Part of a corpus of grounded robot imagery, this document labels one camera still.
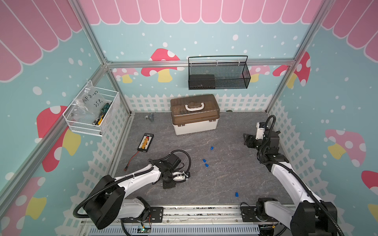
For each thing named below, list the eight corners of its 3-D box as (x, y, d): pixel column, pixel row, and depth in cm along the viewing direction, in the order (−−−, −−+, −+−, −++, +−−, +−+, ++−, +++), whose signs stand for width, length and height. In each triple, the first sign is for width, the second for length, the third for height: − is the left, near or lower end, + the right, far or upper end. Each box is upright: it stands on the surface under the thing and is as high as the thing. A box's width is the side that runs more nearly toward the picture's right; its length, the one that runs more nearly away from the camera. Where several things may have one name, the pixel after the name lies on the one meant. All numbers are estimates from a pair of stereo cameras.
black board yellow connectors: (137, 151, 100) (136, 149, 99) (145, 134, 109) (144, 132, 108) (147, 152, 100) (146, 150, 98) (153, 135, 109) (153, 133, 107)
